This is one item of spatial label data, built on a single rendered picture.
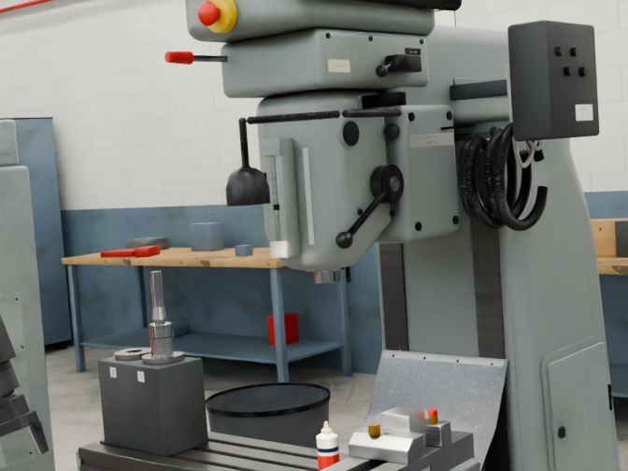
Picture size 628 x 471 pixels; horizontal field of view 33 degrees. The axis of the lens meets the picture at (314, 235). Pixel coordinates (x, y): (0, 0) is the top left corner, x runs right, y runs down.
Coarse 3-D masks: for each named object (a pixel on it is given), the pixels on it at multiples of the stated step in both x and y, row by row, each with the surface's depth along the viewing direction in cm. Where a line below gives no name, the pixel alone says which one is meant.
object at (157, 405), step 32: (128, 352) 235; (128, 384) 227; (160, 384) 219; (192, 384) 225; (128, 416) 228; (160, 416) 220; (192, 416) 225; (128, 448) 229; (160, 448) 221; (192, 448) 225
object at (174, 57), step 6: (168, 54) 180; (174, 54) 181; (180, 54) 182; (186, 54) 183; (192, 54) 184; (168, 60) 180; (174, 60) 181; (180, 60) 182; (186, 60) 183; (192, 60) 184; (198, 60) 186; (204, 60) 187; (210, 60) 188; (216, 60) 189; (222, 60) 190
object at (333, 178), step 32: (288, 96) 189; (320, 96) 185; (352, 96) 188; (288, 128) 188; (320, 128) 185; (352, 128) 187; (320, 160) 185; (352, 160) 188; (384, 160) 195; (320, 192) 186; (352, 192) 188; (320, 224) 186; (352, 224) 188; (384, 224) 195; (320, 256) 188; (352, 256) 192
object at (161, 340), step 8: (168, 328) 225; (152, 336) 225; (160, 336) 224; (168, 336) 225; (152, 344) 225; (160, 344) 225; (168, 344) 225; (152, 352) 226; (160, 352) 225; (168, 352) 225
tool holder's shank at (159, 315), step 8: (152, 272) 225; (160, 272) 225; (152, 280) 225; (160, 280) 225; (152, 288) 225; (160, 288) 225; (152, 296) 225; (160, 296) 225; (152, 304) 226; (160, 304) 225; (152, 312) 226; (160, 312) 225; (160, 320) 225
